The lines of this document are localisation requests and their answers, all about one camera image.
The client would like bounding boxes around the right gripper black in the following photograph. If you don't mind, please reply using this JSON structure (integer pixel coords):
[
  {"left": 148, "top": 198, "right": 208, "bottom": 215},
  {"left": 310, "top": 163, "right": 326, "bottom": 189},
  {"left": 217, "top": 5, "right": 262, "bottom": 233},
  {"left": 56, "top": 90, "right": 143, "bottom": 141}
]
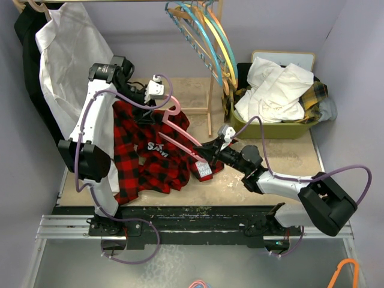
[{"left": 193, "top": 136, "right": 249, "bottom": 175}]

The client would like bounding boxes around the pink plastic hanger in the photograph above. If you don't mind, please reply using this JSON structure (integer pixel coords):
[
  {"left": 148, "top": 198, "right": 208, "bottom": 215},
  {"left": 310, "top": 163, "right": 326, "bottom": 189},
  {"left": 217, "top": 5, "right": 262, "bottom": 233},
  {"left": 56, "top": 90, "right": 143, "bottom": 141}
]
[{"left": 158, "top": 98, "right": 206, "bottom": 161}]

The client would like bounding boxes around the red black plaid shirt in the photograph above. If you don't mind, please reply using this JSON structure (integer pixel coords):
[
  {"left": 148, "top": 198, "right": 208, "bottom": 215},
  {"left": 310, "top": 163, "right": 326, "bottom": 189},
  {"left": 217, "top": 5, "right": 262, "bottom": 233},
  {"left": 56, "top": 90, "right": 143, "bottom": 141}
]
[{"left": 113, "top": 101, "right": 224, "bottom": 205}]

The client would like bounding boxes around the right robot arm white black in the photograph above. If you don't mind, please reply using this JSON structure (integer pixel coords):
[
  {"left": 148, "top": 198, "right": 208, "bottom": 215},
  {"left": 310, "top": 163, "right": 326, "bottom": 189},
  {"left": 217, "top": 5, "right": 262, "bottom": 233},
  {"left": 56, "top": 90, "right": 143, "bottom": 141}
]
[{"left": 195, "top": 138, "right": 358, "bottom": 236}]

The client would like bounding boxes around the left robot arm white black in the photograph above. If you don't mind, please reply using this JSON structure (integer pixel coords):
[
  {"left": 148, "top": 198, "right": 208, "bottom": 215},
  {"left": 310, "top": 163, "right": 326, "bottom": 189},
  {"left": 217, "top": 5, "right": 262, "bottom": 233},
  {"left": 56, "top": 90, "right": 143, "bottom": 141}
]
[{"left": 58, "top": 56, "right": 164, "bottom": 235}]

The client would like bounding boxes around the white shirt in basket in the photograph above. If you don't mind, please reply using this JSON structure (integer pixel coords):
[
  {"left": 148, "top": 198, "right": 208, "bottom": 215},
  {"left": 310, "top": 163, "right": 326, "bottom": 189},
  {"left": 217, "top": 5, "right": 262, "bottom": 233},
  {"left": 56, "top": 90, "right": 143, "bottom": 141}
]
[{"left": 235, "top": 56, "right": 314, "bottom": 123}]

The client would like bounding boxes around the blue plastic hanger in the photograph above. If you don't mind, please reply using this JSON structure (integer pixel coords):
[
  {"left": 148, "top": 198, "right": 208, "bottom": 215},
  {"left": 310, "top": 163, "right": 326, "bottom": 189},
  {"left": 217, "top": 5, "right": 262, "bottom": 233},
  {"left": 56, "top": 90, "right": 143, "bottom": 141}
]
[{"left": 164, "top": 1, "right": 224, "bottom": 88}]

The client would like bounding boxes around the white hanging shirt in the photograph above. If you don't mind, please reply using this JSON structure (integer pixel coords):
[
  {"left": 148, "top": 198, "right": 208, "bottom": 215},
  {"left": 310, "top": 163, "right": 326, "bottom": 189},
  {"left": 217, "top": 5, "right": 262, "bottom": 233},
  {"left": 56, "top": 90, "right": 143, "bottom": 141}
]
[{"left": 35, "top": 3, "right": 113, "bottom": 139}]

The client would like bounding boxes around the orange plastic hanger on rack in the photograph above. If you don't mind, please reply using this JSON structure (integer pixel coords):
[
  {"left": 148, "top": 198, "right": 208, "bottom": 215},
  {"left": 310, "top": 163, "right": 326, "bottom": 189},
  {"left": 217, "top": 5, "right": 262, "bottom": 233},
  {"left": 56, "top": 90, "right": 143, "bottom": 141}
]
[{"left": 164, "top": 1, "right": 238, "bottom": 95}]

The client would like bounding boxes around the yellow plaid shirt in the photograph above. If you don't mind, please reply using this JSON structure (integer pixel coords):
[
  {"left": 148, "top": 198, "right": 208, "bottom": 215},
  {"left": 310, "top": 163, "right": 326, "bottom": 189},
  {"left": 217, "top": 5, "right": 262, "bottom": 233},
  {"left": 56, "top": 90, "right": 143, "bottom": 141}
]
[{"left": 296, "top": 81, "right": 328, "bottom": 124}]

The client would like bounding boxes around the yellow plastic hanger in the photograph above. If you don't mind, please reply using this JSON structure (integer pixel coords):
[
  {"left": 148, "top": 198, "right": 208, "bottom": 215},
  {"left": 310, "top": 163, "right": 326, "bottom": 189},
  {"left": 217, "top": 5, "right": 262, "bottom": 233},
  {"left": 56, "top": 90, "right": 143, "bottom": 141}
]
[{"left": 182, "top": 2, "right": 238, "bottom": 92}]

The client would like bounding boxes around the teal plastic hanger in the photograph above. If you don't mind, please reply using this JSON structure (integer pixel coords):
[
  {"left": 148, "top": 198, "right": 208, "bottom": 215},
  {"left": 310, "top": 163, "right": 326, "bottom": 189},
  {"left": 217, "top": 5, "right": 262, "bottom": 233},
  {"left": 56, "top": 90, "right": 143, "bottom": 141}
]
[{"left": 196, "top": 1, "right": 238, "bottom": 86}]

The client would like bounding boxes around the orange hanger on floor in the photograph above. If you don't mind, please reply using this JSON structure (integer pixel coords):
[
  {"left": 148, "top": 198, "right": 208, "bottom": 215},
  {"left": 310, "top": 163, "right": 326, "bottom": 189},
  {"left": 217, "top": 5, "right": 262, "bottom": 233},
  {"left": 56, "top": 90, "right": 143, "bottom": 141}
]
[{"left": 326, "top": 258, "right": 360, "bottom": 288}]

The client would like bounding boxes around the wooden clothes rack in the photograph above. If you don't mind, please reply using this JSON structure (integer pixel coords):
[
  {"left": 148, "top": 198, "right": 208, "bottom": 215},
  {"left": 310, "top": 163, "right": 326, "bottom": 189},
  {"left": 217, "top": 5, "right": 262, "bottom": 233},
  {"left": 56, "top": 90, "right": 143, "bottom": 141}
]
[{"left": 13, "top": 1, "right": 214, "bottom": 137}]

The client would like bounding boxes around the green laundry basket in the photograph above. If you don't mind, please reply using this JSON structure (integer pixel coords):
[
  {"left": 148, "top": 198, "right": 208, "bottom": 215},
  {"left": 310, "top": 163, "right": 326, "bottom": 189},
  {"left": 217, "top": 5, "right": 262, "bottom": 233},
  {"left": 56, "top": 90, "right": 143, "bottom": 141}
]
[{"left": 221, "top": 90, "right": 317, "bottom": 139}]

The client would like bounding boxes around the grey blue garment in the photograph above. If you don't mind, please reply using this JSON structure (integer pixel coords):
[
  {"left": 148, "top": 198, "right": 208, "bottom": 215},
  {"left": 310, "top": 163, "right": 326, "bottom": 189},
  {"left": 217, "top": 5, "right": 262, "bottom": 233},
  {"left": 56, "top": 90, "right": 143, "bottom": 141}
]
[{"left": 319, "top": 97, "right": 338, "bottom": 122}]

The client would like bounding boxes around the pink blue hangers bottom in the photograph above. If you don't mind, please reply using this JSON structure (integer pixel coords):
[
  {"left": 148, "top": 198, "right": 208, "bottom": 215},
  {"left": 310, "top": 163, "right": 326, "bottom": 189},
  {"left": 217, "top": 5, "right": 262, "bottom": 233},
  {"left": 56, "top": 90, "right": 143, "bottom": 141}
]
[{"left": 188, "top": 280, "right": 211, "bottom": 288}]

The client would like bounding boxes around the black hanging garment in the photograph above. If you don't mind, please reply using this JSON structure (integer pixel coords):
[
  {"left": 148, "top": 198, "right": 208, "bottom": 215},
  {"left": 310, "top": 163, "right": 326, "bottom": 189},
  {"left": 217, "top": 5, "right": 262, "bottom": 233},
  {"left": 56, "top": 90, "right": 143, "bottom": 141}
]
[{"left": 14, "top": 4, "right": 64, "bottom": 143}]

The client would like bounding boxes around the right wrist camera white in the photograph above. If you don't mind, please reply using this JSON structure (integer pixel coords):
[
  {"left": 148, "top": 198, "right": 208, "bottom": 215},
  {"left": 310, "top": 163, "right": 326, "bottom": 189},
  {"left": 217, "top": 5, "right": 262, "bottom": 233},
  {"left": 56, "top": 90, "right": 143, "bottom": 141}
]
[{"left": 218, "top": 124, "right": 236, "bottom": 151}]

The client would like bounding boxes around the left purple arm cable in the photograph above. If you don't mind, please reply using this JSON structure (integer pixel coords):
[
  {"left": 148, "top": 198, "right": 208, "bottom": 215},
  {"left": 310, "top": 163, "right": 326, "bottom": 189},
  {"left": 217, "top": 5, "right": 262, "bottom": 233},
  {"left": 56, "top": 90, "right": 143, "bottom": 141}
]
[{"left": 73, "top": 73, "right": 173, "bottom": 223}]

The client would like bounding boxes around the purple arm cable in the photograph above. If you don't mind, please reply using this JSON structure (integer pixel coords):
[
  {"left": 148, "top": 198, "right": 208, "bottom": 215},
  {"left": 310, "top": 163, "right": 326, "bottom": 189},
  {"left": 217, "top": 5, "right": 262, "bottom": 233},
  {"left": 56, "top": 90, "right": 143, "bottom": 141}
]
[
  {"left": 73, "top": 73, "right": 173, "bottom": 223},
  {"left": 232, "top": 115, "right": 373, "bottom": 205}
]

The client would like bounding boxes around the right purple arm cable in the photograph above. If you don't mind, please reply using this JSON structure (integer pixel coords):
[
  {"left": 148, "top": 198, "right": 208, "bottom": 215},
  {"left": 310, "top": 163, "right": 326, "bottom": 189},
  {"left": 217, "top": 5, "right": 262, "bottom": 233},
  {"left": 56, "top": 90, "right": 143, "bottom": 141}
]
[{"left": 232, "top": 115, "right": 373, "bottom": 205}]

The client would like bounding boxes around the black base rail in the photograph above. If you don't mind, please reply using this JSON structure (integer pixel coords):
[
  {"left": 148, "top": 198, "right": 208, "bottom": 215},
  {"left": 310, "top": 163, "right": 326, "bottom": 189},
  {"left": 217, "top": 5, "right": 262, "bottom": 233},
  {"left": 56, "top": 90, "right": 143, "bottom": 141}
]
[{"left": 86, "top": 205, "right": 301, "bottom": 251}]

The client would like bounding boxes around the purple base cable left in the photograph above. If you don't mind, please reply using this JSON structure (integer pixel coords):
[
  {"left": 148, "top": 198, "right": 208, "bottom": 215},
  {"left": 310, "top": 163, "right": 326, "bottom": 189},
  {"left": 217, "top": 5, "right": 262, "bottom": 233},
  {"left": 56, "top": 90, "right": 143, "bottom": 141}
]
[{"left": 100, "top": 218, "right": 162, "bottom": 265}]

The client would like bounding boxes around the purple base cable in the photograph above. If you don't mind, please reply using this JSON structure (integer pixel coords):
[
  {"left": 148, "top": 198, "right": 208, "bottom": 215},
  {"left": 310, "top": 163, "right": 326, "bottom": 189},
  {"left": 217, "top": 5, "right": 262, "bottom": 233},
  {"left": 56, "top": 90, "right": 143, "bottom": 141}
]
[
  {"left": 265, "top": 224, "right": 305, "bottom": 260},
  {"left": 100, "top": 218, "right": 162, "bottom": 265}
]

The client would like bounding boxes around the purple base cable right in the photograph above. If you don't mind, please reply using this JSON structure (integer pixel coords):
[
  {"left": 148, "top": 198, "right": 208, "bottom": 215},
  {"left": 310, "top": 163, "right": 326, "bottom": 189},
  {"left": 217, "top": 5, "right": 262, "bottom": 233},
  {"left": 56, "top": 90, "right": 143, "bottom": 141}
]
[{"left": 265, "top": 224, "right": 305, "bottom": 260}]

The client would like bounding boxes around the aluminium rail frame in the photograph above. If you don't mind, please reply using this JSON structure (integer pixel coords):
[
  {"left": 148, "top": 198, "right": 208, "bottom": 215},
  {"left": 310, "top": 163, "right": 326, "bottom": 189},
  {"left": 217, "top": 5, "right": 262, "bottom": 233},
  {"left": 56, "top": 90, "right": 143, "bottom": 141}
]
[{"left": 35, "top": 131, "right": 361, "bottom": 271}]

